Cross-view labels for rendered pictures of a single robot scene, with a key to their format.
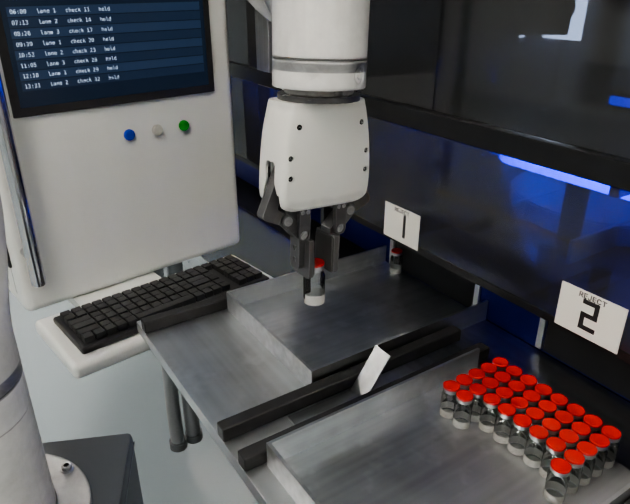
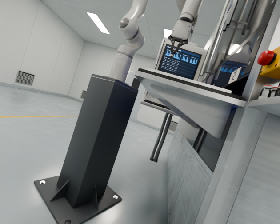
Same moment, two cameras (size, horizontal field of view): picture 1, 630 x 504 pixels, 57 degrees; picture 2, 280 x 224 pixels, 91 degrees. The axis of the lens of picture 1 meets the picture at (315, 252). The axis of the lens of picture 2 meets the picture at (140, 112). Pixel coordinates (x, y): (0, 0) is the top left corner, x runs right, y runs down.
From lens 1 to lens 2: 0.83 m
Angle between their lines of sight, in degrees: 48
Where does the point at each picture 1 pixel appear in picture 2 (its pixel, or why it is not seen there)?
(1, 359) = (130, 51)
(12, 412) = (126, 58)
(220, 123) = not seen: hidden behind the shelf
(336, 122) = (184, 24)
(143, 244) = not seen: hidden behind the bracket
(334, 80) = (184, 15)
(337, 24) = (187, 7)
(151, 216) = not seen: hidden behind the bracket
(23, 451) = (124, 66)
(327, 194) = (178, 35)
